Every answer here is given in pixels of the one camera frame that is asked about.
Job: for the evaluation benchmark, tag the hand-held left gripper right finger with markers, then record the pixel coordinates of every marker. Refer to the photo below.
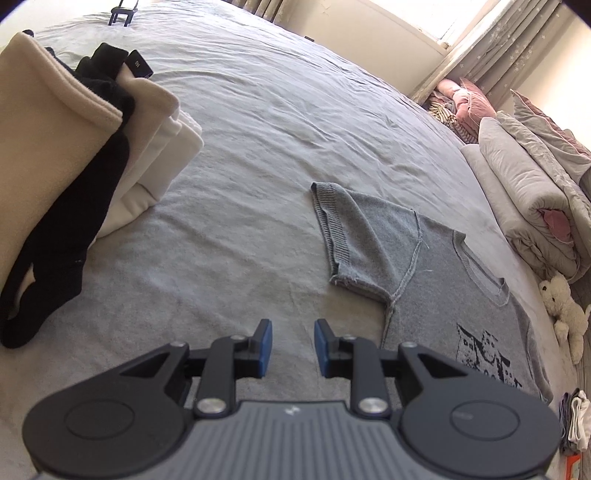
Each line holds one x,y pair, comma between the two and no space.
322,346

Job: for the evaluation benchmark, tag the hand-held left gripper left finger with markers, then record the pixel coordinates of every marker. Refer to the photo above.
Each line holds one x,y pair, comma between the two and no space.
264,346

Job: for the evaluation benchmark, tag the grey knit sweater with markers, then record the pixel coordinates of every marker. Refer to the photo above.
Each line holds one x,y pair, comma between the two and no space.
429,286

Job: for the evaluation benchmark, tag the stack of folded clothes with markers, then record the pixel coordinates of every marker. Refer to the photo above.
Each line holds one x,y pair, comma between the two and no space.
64,230

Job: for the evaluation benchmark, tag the white plush toy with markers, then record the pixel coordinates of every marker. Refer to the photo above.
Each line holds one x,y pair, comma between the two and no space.
565,309

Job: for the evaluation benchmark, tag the cream folded garment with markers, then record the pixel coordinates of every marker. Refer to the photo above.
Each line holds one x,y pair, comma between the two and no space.
147,124

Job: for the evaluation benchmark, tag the small grey folded cloth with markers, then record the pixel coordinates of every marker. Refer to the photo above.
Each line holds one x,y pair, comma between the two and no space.
565,415

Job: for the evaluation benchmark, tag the folded grey quilt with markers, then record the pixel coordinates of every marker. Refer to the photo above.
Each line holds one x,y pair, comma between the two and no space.
517,184

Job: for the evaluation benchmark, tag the striped brown cloth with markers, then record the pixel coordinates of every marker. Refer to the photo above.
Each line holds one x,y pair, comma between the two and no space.
445,117

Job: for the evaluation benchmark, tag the small white folded cloth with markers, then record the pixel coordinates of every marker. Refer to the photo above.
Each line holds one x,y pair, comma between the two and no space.
581,420

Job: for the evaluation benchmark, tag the orange box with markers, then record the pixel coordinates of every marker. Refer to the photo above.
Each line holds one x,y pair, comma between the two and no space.
575,468

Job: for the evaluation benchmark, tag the pink cloth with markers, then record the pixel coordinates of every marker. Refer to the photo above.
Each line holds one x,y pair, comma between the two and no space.
466,99

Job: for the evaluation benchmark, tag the beige folded garment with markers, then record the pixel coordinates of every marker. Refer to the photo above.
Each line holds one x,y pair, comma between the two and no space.
46,138

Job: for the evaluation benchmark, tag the grey pillow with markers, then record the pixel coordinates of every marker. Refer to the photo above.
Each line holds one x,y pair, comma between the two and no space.
554,129

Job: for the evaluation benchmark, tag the grey patterned curtain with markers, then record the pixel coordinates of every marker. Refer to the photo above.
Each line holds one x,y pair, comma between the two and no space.
258,7
512,46

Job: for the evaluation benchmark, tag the window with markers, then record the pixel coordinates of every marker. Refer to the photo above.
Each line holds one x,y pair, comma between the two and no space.
466,18

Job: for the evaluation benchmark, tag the small black stand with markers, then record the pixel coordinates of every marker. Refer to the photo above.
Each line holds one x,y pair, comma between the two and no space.
122,11

